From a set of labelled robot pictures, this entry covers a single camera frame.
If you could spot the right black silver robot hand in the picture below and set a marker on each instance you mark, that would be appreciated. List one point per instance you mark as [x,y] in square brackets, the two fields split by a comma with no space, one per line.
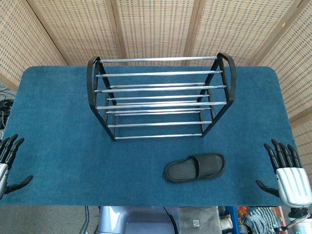
[292,182]

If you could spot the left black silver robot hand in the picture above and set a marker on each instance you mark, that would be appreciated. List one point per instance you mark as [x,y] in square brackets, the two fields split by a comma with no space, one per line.
[5,156]

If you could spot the black rubber slipper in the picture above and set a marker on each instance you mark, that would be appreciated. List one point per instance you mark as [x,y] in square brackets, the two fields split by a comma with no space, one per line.
[209,163]

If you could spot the lilac grey robot base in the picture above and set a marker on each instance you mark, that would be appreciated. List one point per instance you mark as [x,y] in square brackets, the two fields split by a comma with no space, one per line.
[136,219]

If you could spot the black chrome shoe rack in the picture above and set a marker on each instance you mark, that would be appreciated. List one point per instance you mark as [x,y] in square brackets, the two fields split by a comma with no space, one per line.
[90,83]

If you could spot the black white striped bag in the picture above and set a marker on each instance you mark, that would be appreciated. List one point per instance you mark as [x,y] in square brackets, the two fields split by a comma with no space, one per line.
[263,217]

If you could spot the orange packet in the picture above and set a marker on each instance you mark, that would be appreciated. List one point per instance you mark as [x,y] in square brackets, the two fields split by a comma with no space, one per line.
[243,210]

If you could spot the blue carpet table cover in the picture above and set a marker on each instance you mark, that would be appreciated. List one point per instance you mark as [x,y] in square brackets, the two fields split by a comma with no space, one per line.
[61,146]

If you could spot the white cup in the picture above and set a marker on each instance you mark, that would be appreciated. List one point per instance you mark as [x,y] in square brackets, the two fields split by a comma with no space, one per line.
[225,223]

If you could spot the grey box with QR label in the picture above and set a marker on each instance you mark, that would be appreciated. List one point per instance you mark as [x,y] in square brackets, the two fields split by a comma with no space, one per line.
[195,214]

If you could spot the bamboo folding screen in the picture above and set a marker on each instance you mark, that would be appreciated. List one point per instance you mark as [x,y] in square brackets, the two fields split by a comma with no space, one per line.
[158,29]

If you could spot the blue metal frame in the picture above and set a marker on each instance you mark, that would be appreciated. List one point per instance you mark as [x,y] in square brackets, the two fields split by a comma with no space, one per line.
[230,214]

